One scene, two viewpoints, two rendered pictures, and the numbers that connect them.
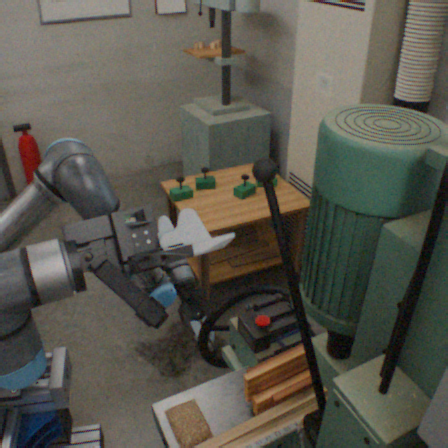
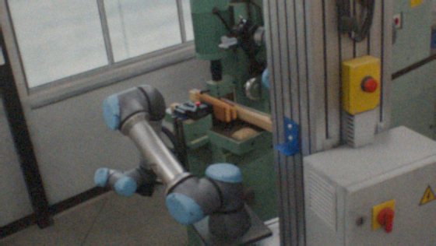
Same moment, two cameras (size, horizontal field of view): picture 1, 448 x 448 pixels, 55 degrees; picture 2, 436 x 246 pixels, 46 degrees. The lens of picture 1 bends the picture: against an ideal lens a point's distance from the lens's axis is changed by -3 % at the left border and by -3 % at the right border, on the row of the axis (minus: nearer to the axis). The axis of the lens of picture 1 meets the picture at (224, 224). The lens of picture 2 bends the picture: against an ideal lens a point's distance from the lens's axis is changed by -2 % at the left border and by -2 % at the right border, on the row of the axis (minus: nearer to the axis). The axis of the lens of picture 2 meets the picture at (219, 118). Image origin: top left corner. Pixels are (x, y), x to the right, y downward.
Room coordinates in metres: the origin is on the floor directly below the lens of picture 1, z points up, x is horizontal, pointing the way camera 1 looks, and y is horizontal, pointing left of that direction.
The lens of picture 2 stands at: (0.96, 2.11, 1.87)
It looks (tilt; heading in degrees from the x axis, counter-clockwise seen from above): 23 degrees down; 260
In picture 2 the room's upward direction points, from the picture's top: 6 degrees counter-clockwise
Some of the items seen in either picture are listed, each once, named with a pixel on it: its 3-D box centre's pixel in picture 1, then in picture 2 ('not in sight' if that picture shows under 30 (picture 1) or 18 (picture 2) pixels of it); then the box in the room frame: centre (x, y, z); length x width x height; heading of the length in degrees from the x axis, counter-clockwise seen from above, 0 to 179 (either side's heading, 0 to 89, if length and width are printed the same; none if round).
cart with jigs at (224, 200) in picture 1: (232, 224); not in sight; (2.10, -0.05, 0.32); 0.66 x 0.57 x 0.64; 114
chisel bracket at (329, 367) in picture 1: (341, 372); (221, 87); (0.53, -0.22, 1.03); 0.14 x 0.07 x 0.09; 26
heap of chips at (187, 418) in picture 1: (188, 421); (244, 131); (0.50, 0.07, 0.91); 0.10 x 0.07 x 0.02; 26
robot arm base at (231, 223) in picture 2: not in sight; (228, 213); (0.70, 0.61, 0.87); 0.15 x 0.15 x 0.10
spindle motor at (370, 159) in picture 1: (367, 223); (211, 22); (0.55, -0.21, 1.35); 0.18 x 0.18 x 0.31
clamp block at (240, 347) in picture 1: (268, 341); (191, 124); (0.71, -0.10, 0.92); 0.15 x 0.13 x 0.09; 116
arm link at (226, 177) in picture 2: not in sight; (223, 185); (0.71, 0.62, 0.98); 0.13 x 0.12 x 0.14; 29
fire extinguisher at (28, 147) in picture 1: (32, 163); not in sight; (2.96, 1.44, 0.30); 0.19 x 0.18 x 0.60; 26
